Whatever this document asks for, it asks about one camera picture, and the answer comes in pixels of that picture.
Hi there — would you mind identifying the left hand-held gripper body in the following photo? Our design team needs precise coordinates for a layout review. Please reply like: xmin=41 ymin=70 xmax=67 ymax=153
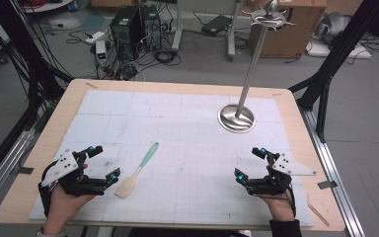
xmin=38 ymin=148 xmax=109 ymax=198

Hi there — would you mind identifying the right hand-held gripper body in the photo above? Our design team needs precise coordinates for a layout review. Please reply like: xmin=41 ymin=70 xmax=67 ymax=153
xmin=245 ymin=152 xmax=318 ymax=198

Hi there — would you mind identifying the teal handled wooden spatula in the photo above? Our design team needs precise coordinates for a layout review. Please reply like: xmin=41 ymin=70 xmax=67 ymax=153
xmin=114 ymin=141 xmax=160 ymax=199

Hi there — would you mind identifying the steel utensil stand with hooks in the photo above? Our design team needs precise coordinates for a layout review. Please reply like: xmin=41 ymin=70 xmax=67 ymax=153
xmin=217 ymin=0 xmax=297 ymax=134

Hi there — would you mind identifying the person's left hand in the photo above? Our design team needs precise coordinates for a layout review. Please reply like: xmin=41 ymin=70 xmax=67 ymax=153
xmin=44 ymin=185 xmax=96 ymax=229

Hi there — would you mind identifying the person's right hand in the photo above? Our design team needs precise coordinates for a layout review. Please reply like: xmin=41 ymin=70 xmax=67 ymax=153
xmin=260 ymin=194 xmax=296 ymax=222

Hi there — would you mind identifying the black tape piece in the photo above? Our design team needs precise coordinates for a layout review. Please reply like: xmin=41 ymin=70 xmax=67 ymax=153
xmin=16 ymin=166 xmax=35 ymax=176
xmin=317 ymin=180 xmax=339 ymax=191

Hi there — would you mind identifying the thin wooden stick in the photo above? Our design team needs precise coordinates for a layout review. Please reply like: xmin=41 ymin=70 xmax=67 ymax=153
xmin=307 ymin=202 xmax=331 ymax=228

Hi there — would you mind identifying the light wooden table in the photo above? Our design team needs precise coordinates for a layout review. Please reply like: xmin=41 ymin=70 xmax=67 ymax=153
xmin=0 ymin=78 xmax=346 ymax=232

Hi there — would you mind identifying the white gridded mat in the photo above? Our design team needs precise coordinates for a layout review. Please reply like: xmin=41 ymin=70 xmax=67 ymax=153
xmin=28 ymin=89 xmax=316 ymax=229

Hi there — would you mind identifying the wristwatch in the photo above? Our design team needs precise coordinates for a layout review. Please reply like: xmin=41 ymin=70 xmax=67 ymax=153
xmin=35 ymin=226 xmax=67 ymax=237

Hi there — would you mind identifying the small white device with display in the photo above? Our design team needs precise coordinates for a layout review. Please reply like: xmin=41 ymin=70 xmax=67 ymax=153
xmin=95 ymin=39 xmax=109 ymax=67

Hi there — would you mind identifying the white power strip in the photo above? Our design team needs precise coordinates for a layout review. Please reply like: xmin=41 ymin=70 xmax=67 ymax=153
xmin=84 ymin=31 xmax=107 ymax=45

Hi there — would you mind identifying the brown cardboard box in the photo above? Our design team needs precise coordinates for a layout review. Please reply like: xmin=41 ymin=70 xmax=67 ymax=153
xmin=241 ymin=0 xmax=329 ymax=59

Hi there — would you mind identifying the white metal stand leg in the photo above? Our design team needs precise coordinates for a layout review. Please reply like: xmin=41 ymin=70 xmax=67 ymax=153
xmin=171 ymin=0 xmax=184 ymax=51
xmin=226 ymin=0 xmax=243 ymax=62

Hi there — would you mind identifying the large black computer tower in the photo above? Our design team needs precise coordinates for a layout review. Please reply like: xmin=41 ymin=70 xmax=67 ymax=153
xmin=110 ymin=5 xmax=146 ymax=62

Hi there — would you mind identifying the flat white board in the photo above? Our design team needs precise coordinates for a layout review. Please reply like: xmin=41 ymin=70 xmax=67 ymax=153
xmin=305 ymin=39 xmax=373 ymax=60

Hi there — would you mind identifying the flat black box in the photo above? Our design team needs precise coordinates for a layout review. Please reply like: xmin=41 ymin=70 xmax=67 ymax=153
xmin=200 ymin=14 xmax=233 ymax=38

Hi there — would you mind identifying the small black computer tower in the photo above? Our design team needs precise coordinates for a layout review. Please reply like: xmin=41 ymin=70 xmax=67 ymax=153
xmin=140 ymin=4 xmax=163 ymax=53

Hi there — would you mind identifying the grey rounded device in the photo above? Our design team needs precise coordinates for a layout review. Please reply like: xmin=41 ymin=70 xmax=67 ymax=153
xmin=314 ymin=12 xmax=352 ymax=45

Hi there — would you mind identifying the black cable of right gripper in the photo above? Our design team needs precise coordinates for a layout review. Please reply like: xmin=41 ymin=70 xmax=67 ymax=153
xmin=284 ymin=182 xmax=298 ymax=218

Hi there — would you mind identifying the aluminium rail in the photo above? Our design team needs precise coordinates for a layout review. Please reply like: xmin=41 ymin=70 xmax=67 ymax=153
xmin=297 ymin=106 xmax=366 ymax=237
xmin=0 ymin=108 xmax=43 ymax=216

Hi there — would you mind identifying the coiled black cable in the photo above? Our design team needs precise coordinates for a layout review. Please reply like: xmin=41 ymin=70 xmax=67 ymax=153
xmin=153 ymin=48 xmax=182 ymax=67

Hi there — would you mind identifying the black metal frame with cables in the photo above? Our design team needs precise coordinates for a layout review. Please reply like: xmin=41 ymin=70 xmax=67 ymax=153
xmin=0 ymin=0 xmax=75 ymax=191

